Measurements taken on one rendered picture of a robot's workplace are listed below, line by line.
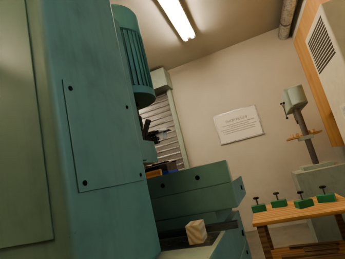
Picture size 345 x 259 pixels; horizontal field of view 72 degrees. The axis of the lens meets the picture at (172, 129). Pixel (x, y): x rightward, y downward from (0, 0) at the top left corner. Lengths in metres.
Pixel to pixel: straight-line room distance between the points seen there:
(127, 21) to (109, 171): 0.54
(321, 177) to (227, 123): 1.52
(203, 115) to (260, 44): 1.34
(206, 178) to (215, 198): 0.05
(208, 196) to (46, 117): 0.41
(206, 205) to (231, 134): 3.03
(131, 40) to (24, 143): 0.50
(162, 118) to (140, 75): 3.19
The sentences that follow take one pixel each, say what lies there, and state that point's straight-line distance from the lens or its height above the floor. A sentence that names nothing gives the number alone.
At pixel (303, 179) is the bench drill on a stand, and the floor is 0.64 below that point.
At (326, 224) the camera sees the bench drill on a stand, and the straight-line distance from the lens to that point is 2.80.
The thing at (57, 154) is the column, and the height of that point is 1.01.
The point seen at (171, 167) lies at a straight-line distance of 0.90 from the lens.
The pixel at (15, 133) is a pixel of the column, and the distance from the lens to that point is 0.42.
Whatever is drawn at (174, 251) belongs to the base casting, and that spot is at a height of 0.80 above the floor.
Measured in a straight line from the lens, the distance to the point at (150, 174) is 0.79.
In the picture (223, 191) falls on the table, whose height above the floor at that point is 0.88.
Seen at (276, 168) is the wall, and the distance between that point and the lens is 3.62.
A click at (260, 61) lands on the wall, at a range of 3.88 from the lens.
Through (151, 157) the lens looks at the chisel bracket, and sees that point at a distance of 0.72.
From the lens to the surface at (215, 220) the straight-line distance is 0.63.
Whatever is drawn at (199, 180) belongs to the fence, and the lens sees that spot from 0.62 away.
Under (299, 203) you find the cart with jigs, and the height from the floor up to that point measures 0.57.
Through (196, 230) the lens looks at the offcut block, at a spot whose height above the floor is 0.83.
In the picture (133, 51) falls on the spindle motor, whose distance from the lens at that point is 0.78.
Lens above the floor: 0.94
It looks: 11 degrees up
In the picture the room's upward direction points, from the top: 13 degrees counter-clockwise
